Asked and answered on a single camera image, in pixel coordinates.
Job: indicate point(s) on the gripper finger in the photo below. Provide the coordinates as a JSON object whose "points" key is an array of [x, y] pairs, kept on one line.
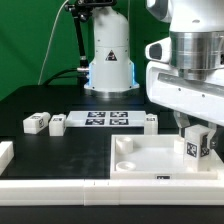
{"points": [[211, 135], [182, 121]]}

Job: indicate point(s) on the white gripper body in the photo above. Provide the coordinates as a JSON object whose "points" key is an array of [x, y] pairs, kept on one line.
{"points": [[201, 99]]}

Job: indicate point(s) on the white square tabletop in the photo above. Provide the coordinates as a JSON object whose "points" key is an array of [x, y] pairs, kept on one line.
{"points": [[151, 157]]}

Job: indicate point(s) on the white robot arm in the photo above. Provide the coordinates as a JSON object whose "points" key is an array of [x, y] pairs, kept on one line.
{"points": [[185, 70]]}

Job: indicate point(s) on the white marker sheet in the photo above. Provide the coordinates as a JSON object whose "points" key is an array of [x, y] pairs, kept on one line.
{"points": [[105, 119]]}

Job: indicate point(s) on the white U-shaped fence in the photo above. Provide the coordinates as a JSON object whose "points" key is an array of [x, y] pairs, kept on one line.
{"points": [[116, 191]]}

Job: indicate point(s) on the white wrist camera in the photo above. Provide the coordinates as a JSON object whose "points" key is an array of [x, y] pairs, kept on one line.
{"points": [[159, 51]]}

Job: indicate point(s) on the black camera stand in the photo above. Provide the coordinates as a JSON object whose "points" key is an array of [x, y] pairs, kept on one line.
{"points": [[81, 11]]}

